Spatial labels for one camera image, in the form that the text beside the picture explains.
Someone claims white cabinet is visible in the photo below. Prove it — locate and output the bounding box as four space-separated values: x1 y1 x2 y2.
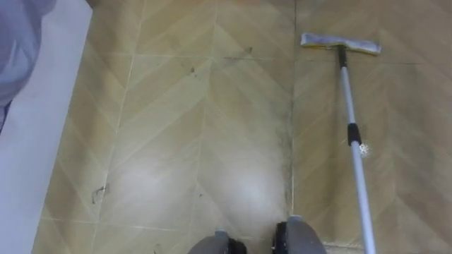
0 2 94 254

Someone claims light blue cloth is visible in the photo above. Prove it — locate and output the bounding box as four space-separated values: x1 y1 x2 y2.
0 0 57 134

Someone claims mop with silver pole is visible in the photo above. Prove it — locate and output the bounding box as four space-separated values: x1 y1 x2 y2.
300 32 382 254

